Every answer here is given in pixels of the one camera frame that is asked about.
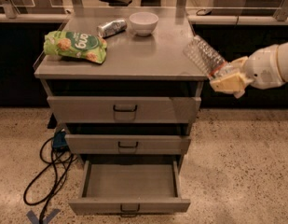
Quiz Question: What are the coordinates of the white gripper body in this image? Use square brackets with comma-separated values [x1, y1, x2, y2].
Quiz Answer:
[243, 45, 284, 90]

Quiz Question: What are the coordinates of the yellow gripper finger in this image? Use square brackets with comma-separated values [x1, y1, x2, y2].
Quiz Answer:
[210, 72, 254, 99]
[231, 56, 248, 73]

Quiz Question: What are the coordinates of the clear plastic water bottle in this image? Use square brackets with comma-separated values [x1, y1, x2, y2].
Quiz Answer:
[184, 35, 235, 80]

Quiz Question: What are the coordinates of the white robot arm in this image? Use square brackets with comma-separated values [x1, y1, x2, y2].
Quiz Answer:
[210, 42, 288, 98]

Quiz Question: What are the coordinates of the grey metal drawer cabinet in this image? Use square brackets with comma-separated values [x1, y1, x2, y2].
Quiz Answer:
[33, 7, 211, 179]

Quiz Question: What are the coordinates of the grey bottom drawer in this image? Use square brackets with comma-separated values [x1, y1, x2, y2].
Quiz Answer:
[69, 155, 190, 216]

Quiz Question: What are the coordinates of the grey drawer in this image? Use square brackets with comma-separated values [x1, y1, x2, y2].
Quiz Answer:
[65, 134, 191, 155]
[48, 96, 201, 123]
[69, 155, 190, 216]

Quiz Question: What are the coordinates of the grey middle drawer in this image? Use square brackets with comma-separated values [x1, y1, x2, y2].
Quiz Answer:
[65, 134, 191, 155]

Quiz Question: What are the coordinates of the grey top drawer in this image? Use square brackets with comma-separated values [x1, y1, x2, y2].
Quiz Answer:
[48, 96, 201, 123]

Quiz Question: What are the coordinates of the white ceramic bowl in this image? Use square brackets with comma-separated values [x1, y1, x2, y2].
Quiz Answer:
[129, 12, 158, 36]

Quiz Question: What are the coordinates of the silver soda can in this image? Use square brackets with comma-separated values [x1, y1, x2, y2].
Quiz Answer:
[97, 18, 127, 38]

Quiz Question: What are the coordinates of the black office chair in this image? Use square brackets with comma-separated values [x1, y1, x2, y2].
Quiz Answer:
[99, 0, 132, 7]

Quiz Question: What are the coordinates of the green chip bag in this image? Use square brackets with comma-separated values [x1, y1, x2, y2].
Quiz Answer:
[43, 31, 107, 63]

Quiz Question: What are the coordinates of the blue power adapter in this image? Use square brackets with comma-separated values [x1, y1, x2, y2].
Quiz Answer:
[52, 131, 68, 151]

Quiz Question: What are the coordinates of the blue tape floor marker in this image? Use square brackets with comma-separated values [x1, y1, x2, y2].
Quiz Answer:
[25, 207, 62, 224]

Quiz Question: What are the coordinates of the glass partition with rail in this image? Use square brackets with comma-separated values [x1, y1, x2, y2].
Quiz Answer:
[0, 0, 288, 26]

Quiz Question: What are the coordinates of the black cable on floor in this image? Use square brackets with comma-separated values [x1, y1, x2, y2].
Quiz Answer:
[22, 135, 78, 224]

